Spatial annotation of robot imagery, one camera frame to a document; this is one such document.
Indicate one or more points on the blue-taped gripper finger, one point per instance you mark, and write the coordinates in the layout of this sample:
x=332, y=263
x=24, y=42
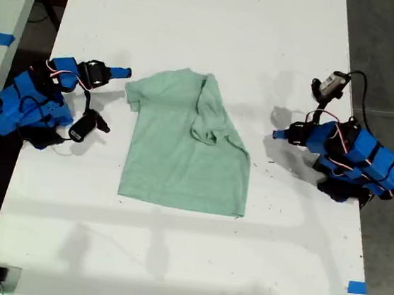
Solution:
x=120, y=72
x=282, y=134

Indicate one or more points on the pale green T-shirt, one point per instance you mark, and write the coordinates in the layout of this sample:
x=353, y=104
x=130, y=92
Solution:
x=188, y=160

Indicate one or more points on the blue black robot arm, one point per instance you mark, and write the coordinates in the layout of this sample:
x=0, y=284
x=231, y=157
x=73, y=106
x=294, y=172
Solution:
x=377, y=157
x=28, y=99

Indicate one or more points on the square blue tape piece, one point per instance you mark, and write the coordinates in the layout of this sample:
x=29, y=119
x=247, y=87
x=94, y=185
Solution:
x=357, y=287

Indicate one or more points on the black camera stalk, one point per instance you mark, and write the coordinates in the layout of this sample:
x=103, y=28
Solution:
x=102, y=123
x=321, y=104

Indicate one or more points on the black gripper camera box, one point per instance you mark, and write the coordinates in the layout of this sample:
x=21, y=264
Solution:
x=82, y=129
x=334, y=83

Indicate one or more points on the shiny metal bracket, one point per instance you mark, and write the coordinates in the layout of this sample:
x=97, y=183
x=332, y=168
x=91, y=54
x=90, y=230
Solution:
x=13, y=278

